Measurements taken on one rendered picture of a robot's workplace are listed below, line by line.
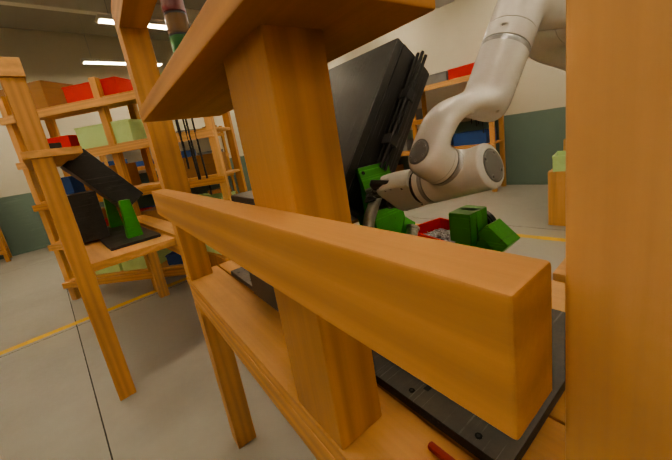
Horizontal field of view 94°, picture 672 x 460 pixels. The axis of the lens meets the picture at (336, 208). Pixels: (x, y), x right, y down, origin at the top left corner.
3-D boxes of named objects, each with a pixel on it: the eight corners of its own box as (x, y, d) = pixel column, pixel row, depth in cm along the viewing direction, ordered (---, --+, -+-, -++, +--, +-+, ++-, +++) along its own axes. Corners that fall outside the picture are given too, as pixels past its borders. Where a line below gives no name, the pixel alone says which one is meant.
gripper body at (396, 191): (444, 183, 71) (408, 193, 80) (414, 158, 67) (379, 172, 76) (437, 211, 68) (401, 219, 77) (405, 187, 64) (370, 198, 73)
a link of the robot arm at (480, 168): (415, 192, 62) (445, 207, 66) (475, 175, 51) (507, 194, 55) (419, 155, 65) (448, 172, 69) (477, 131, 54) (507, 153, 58)
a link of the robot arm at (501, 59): (490, 1, 52) (427, 172, 51) (540, 54, 60) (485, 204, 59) (448, 22, 60) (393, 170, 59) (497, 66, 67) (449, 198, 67)
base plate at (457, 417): (315, 242, 153) (314, 238, 153) (602, 331, 66) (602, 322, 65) (231, 275, 129) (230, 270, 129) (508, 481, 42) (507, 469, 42)
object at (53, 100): (248, 282, 337) (190, 43, 285) (61, 303, 366) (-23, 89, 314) (264, 262, 390) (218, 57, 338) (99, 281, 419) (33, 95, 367)
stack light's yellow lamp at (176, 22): (189, 41, 77) (184, 21, 76) (194, 33, 73) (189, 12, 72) (167, 40, 74) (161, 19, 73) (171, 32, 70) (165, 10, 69)
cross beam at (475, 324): (171, 210, 123) (165, 188, 121) (554, 391, 20) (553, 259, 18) (157, 214, 120) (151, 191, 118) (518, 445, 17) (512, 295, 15)
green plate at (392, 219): (390, 233, 96) (369, 168, 96) (410, 231, 89) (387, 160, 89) (363, 246, 90) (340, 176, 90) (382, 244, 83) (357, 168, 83)
